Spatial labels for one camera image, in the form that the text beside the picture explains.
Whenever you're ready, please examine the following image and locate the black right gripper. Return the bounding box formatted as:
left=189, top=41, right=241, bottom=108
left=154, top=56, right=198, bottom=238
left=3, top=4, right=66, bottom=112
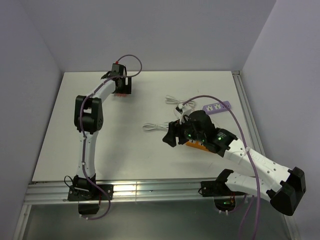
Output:
left=162, top=114, right=206, bottom=147

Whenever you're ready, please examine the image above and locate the pink plug adapter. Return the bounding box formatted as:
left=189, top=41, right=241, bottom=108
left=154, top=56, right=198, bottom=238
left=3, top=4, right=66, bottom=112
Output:
left=114, top=93, right=128, bottom=98

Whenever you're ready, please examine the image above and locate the orange power strip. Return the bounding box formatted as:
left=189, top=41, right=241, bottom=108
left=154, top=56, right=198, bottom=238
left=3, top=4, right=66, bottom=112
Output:
left=185, top=140, right=209, bottom=152

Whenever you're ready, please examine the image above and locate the white orange strip cable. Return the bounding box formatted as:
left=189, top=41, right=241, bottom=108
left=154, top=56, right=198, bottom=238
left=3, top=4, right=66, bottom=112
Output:
left=142, top=121, right=172, bottom=133

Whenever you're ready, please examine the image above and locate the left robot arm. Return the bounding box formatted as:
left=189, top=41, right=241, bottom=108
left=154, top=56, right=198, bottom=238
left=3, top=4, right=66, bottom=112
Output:
left=72, top=62, right=132, bottom=200

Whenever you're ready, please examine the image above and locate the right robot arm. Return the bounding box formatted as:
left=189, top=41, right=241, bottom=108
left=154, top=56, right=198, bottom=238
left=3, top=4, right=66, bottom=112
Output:
left=162, top=110, right=306, bottom=216

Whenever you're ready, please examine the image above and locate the purple power strip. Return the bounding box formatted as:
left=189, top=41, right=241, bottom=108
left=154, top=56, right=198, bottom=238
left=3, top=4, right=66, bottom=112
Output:
left=202, top=101, right=231, bottom=115

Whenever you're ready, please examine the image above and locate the white purple strip cable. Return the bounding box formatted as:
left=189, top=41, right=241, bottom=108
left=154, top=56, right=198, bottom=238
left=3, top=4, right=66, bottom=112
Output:
left=164, top=94, right=187, bottom=106

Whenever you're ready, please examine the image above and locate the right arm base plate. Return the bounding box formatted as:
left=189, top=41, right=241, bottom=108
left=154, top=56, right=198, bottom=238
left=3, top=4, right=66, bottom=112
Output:
left=198, top=180, right=246, bottom=197

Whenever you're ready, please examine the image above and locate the aluminium mounting rail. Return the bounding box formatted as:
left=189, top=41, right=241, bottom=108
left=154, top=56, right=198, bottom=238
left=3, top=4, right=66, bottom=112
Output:
left=22, top=159, right=287, bottom=206

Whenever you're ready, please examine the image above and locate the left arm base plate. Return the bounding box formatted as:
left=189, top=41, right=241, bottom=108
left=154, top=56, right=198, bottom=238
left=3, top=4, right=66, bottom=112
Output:
left=67, top=184, right=114, bottom=202

